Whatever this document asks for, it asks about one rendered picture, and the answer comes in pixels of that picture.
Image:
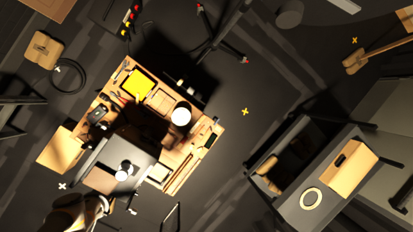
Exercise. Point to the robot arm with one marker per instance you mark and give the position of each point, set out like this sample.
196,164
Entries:
69,212

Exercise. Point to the yellow framed scrim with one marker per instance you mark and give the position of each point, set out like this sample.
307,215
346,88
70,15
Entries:
138,84

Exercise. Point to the black device with green screen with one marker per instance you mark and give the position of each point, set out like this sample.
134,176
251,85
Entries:
210,141

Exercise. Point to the tan cork tray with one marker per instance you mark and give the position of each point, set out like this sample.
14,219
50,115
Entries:
161,102

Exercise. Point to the long wooden strips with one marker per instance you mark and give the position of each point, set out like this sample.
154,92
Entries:
180,175

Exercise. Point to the black framed tan panel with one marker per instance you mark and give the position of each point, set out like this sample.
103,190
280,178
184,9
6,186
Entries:
159,173

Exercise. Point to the tan sandbag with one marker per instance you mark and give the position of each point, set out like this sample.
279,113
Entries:
267,166
353,63
43,50

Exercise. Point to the black tripod light stand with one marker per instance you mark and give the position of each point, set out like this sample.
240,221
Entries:
225,25

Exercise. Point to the silver wrench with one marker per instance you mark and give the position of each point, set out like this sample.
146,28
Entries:
121,70

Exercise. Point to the white round lamp knob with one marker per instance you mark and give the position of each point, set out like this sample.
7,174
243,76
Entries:
124,171

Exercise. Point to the black meter with red button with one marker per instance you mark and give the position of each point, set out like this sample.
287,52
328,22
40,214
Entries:
96,113

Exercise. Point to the grey equipment cart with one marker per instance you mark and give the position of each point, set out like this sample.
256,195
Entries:
290,200

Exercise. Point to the small white cylinder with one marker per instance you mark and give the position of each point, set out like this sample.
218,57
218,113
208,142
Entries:
132,211

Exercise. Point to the white tape roll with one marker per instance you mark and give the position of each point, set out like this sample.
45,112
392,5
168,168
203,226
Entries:
302,201

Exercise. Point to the grey cylinder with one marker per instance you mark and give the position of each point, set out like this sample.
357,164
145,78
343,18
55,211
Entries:
289,14

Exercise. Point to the black box with coloured buttons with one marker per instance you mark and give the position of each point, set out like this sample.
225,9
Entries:
113,16

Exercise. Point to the tan wooden apple box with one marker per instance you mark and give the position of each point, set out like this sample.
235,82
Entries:
59,151
348,169

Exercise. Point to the grey flat bar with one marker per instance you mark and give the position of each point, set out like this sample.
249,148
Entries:
345,5

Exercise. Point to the dark metal stand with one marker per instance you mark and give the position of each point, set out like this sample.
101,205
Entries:
19,100

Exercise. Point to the brown wooden board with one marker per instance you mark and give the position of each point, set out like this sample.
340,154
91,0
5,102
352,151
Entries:
51,8

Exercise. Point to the wooden brace beam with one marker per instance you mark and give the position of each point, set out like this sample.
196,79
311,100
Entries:
387,48

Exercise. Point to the black clamp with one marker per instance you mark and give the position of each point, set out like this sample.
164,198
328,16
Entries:
401,200

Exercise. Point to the black flag frame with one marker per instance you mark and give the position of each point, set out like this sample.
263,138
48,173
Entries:
172,219

